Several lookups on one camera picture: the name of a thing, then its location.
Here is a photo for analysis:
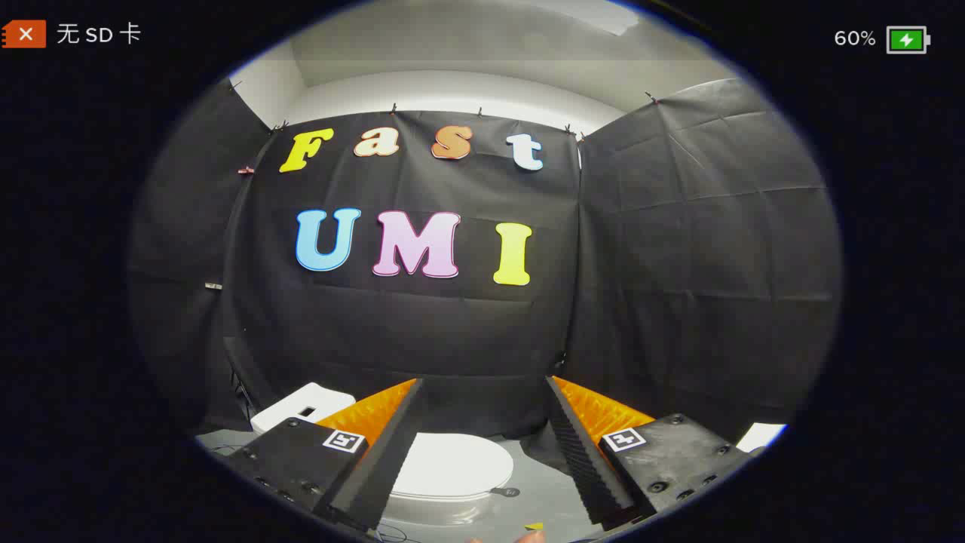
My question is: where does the white toilet bowl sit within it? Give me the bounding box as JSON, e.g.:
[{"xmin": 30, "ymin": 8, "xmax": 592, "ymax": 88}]
[{"xmin": 379, "ymin": 494, "xmax": 495, "ymax": 530}]

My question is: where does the black backdrop cloth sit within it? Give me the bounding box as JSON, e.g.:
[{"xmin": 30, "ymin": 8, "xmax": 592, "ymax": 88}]
[{"xmin": 128, "ymin": 75, "xmax": 842, "ymax": 447}]

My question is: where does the white toilet tank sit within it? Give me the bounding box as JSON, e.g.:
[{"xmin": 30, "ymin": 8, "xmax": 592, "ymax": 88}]
[{"xmin": 250, "ymin": 382, "xmax": 357, "ymax": 435}]

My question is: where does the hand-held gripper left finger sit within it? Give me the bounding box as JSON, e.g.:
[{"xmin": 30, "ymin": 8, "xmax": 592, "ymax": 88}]
[{"xmin": 219, "ymin": 377, "xmax": 424, "ymax": 532}]

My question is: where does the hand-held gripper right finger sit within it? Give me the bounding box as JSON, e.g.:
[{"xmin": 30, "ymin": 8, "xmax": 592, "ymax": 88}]
[{"xmin": 544, "ymin": 375, "xmax": 755, "ymax": 529}]

